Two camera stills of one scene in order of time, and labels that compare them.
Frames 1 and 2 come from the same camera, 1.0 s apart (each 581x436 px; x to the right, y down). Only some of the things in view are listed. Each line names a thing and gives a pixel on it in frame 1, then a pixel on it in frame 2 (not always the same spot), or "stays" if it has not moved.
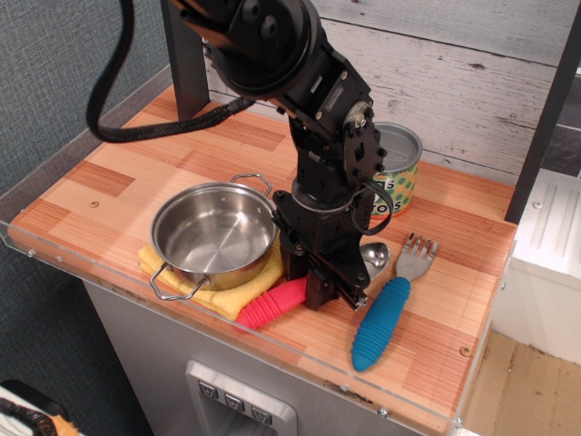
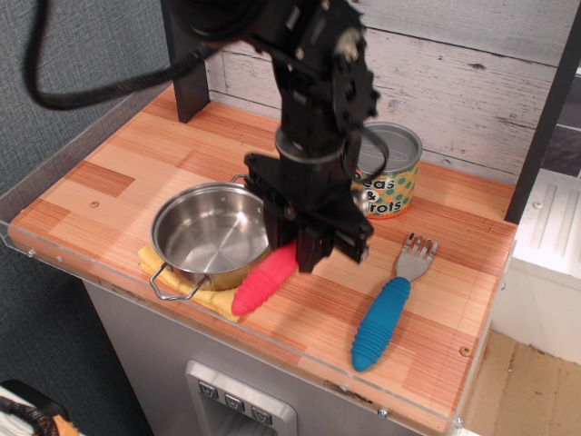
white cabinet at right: x=540 y=302 stays
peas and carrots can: x=402 y=144 stays
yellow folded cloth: x=227 y=302 stays
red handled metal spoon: x=272 y=301 -> x=268 y=274
